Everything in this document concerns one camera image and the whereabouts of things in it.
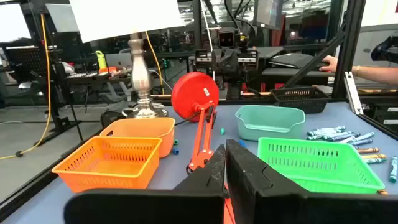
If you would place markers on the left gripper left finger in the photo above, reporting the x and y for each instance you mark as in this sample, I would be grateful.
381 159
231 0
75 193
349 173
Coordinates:
149 205

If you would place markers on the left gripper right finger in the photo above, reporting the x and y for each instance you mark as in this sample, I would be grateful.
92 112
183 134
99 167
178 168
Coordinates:
280 205

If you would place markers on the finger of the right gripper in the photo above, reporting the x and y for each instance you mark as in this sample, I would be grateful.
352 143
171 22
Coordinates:
220 62
234 62

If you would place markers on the green slotted basket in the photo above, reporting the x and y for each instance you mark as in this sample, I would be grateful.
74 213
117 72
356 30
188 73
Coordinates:
311 155

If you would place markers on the teal solid bin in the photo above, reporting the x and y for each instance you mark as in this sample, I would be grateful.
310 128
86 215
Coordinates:
270 121

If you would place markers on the blue crayon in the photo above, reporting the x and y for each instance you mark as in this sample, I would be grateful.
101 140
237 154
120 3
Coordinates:
329 135
362 142
342 137
360 137
326 130

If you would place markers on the brown crayon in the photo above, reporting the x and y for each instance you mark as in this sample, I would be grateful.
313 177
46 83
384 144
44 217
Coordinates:
368 150

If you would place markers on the orange crayon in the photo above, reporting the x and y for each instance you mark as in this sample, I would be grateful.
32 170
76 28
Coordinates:
373 156

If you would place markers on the teal crayon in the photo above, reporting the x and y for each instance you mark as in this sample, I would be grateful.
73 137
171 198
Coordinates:
376 160

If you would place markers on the pile of crayons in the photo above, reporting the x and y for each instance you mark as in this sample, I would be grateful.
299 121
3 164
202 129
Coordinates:
393 169

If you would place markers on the person's forearm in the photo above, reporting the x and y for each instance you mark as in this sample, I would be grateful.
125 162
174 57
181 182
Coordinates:
373 74

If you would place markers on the red desk lamp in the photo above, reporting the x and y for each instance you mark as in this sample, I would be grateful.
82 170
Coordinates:
192 93

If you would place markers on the black closed laptop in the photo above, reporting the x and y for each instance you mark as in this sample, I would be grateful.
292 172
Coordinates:
295 60

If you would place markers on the black office desk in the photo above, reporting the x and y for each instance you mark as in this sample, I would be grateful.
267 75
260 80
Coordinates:
295 76

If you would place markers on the orange slotted basket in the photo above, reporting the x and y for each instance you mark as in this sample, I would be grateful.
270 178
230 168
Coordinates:
109 168

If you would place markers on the blue eraser cap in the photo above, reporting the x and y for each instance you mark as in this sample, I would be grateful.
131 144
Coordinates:
175 151
242 144

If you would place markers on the black slotted basket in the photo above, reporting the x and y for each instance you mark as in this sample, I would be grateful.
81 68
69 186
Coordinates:
300 99

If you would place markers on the green eraser cap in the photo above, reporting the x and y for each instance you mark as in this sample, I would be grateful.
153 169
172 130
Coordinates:
176 142

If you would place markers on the teal eraser cap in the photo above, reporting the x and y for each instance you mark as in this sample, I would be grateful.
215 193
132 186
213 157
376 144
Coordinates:
222 131

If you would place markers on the orange solid bin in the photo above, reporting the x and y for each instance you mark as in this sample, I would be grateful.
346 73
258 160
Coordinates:
140 127

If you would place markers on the silver table lamp white shade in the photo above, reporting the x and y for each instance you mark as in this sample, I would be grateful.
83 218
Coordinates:
141 77

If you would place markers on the person's hand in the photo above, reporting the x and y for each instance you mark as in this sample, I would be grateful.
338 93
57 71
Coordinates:
329 63

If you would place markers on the silver laptop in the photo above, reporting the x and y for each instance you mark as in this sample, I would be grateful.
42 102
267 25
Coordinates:
118 60

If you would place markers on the lime water bottle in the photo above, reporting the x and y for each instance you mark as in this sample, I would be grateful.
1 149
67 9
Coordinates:
101 60

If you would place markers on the cluttered background desk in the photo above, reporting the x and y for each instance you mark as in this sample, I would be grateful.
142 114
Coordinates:
93 79

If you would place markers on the black tripod stand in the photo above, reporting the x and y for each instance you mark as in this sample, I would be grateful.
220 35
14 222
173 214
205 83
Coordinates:
59 93

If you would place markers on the grey board panel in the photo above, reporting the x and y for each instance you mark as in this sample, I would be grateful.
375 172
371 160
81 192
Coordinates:
62 18

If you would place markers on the white board panel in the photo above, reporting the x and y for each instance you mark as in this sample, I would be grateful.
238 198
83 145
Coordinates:
14 23

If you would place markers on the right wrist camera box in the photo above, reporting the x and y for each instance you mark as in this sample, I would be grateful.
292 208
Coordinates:
226 39

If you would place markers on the dark wall monitor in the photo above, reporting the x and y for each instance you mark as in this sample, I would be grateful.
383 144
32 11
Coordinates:
267 14

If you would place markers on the black aluminium table frame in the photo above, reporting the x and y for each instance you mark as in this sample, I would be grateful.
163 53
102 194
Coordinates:
348 46

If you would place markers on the silver frame bracket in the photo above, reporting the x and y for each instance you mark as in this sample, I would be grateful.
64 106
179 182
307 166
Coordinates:
353 93

